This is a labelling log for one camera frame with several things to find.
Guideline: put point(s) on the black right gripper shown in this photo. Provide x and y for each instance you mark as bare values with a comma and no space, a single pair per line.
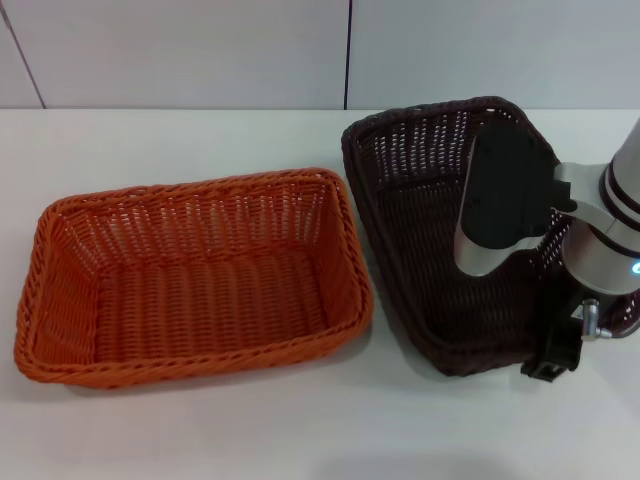
557,360

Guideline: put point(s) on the dark brown woven plastic basket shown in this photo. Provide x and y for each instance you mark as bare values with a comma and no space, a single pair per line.
415,250

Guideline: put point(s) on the orange woven plastic basket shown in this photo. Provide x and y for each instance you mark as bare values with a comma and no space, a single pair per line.
200,300

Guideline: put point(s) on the silver and black right robot arm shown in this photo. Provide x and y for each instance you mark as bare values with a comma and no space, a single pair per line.
505,200

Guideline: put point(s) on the silver metal connector plug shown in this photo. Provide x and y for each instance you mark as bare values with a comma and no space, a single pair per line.
592,332

